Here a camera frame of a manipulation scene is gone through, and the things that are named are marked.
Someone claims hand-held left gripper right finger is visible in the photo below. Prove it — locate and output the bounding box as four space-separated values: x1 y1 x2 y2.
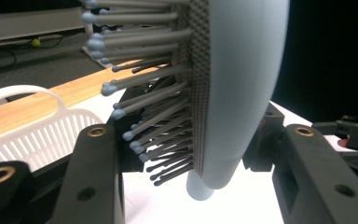
241 102 358 224

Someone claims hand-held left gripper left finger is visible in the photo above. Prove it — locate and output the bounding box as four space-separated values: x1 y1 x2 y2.
48 88 147 224

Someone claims white plastic basket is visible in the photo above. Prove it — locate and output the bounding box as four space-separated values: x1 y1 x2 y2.
0 84 104 173

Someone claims light blue hairbrush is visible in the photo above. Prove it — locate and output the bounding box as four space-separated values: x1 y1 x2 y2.
80 0 291 202

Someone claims white table cover sheet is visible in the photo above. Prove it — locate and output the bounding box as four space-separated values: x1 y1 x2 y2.
77 89 357 224

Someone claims thin black floor cable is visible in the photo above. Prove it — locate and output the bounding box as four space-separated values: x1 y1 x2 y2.
0 49 19 70

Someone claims white metal desk frame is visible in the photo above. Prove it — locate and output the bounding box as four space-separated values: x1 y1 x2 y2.
0 7 114 107

